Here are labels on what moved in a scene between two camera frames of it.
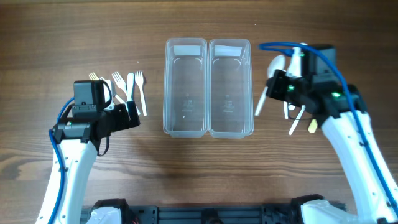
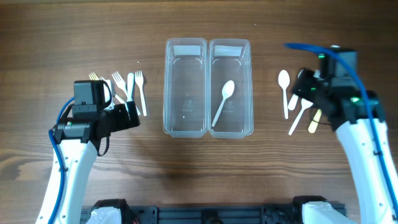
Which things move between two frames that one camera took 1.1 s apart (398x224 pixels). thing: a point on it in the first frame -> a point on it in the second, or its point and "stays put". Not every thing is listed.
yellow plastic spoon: (313, 126) stays put
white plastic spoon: (277, 63) -> (227, 89)
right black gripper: (277, 84) -> (304, 83)
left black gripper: (131, 113) stays put
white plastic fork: (138, 76) stays put
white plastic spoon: (297, 120) stays put
